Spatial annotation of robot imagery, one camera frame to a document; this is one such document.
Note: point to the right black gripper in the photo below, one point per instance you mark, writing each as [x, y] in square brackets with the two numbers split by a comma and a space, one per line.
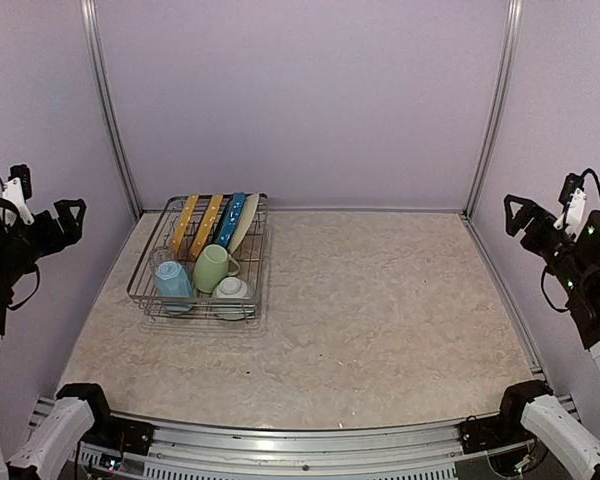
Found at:
[542, 219]

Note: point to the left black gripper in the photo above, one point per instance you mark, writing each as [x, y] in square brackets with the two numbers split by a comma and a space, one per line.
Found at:
[56, 240]

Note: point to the yellow dotted plate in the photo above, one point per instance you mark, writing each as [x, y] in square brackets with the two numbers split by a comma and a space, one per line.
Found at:
[183, 222]
[205, 226]

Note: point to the blue dotted plate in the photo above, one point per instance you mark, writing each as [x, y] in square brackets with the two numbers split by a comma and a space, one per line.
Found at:
[228, 221]

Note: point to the cream speckled plate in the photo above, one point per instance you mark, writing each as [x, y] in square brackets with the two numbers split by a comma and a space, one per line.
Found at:
[245, 220]

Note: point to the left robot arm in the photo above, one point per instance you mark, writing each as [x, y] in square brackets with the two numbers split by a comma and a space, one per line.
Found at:
[80, 409]

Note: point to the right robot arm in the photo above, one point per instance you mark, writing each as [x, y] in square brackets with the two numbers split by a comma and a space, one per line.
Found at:
[532, 404]

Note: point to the clear drinking glass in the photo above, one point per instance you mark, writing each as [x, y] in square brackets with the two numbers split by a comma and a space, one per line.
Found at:
[159, 255]

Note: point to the light blue mug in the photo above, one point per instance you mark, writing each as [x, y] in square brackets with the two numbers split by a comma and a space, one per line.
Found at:
[172, 281]

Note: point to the green ceramic mug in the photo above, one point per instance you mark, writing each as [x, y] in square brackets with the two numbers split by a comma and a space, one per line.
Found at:
[213, 265]

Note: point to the white patterned bowl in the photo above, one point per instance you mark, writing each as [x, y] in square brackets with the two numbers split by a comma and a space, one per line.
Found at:
[235, 295]

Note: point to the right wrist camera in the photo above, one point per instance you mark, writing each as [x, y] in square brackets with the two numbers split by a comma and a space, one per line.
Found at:
[573, 200]

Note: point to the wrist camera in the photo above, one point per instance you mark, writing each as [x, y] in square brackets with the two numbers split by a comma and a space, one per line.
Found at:
[573, 200]
[18, 190]

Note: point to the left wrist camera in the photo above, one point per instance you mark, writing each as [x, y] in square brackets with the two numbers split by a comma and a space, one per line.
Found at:
[18, 190]

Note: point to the metal wire dish rack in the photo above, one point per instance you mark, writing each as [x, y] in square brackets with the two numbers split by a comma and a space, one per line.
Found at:
[197, 312]

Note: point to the right aluminium frame post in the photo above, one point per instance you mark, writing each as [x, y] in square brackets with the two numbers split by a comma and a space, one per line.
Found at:
[497, 106]

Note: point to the aluminium frame post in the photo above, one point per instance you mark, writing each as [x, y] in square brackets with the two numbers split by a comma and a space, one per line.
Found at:
[88, 9]
[497, 106]

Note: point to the left aluminium frame post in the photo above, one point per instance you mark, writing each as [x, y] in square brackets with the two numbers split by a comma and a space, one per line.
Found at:
[88, 9]

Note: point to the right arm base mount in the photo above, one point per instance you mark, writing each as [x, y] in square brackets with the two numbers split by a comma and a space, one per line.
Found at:
[489, 433]

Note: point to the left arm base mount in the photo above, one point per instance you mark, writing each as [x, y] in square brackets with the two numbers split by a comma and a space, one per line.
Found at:
[121, 435]

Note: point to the aluminium front rail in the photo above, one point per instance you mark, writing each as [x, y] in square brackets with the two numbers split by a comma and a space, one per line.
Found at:
[181, 450]

